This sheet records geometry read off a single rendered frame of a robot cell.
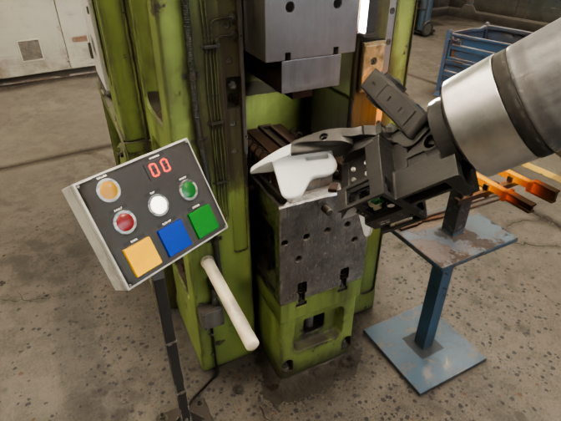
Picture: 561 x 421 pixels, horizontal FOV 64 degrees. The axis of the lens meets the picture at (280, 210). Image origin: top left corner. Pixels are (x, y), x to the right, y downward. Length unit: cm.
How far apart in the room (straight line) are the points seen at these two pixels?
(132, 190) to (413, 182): 86
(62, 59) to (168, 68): 523
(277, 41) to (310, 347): 128
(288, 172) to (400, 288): 217
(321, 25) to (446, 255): 92
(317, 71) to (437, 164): 103
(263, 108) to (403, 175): 153
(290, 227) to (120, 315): 125
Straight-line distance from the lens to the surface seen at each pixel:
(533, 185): 175
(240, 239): 172
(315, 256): 166
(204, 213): 124
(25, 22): 644
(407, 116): 43
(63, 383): 230
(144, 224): 116
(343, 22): 141
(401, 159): 42
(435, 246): 178
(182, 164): 124
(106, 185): 113
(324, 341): 205
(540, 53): 37
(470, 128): 37
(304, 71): 138
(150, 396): 213
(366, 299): 236
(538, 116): 36
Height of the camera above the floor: 170
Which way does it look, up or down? 33 degrees down
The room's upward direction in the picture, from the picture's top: straight up
